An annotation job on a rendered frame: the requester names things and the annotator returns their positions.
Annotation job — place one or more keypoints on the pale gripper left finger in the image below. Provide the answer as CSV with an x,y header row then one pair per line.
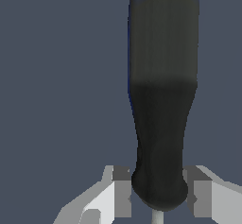
x,y
104,199

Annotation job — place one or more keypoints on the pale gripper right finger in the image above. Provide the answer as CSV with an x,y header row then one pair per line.
x,y
214,199

